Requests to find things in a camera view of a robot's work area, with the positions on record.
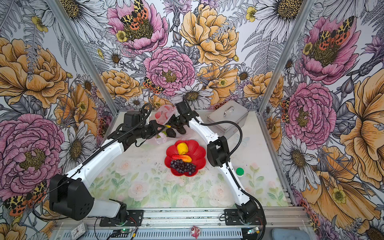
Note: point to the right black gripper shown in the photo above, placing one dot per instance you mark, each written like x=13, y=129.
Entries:
x=172, y=123

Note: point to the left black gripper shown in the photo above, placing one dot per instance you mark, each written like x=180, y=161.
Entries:
x=154, y=124

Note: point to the dark brown fruit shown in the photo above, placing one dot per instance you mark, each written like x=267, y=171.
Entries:
x=170, y=132

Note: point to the pink plastic bag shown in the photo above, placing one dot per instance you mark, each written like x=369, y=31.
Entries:
x=162, y=116

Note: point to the yellow bell pepper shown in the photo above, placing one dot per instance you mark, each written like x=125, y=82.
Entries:
x=182, y=148

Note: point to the red flower-shaped plate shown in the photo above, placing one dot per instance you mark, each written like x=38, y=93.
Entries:
x=196, y=152

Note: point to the dark purple grapes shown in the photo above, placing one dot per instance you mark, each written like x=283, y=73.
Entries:
x=182, y=167

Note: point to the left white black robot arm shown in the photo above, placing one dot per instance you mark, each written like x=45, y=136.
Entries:
x=69, y=193

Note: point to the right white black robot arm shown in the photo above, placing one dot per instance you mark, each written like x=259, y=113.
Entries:
x=218, y=155

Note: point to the silver metal box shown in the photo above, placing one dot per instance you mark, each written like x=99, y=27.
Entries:
x=230, y=111

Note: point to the white bottle green cap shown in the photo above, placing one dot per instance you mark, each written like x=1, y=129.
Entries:
x=240, y=172

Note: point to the small white clock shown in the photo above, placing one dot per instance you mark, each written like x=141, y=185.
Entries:
x=78, y=231

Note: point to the small pink red object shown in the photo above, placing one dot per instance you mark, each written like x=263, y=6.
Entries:
x=195, y=232

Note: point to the green circuit board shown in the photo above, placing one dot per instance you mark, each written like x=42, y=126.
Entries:
x=254, y=230

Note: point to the blue grey cloth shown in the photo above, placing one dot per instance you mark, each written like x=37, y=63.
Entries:
x=289, y=234

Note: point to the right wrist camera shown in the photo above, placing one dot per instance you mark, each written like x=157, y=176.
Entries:
x=185, y=111

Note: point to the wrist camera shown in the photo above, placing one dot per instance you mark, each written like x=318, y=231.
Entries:
x=132, y=118
x=185, y=111

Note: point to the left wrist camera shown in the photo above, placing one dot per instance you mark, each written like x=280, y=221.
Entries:
x=132, y=118

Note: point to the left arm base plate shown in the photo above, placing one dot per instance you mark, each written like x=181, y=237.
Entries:
x=133, y=216

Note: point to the aluminium front rail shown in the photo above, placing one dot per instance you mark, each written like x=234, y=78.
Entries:
x=180, y=218

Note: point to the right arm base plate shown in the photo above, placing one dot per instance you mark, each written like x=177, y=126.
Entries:
x=232, y=218

